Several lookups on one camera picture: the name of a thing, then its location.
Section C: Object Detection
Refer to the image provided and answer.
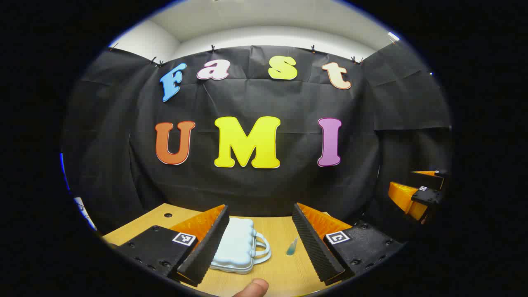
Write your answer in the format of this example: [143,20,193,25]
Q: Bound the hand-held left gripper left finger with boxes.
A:
[108,204,230,287]

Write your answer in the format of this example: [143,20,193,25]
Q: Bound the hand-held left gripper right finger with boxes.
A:
[292,202,405,286]

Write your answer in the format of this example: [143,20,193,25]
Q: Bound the light blue suitcase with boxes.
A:
[208,217,272,275]

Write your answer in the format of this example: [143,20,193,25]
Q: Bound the black backdrop cloth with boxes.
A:
[62,42,452,244]

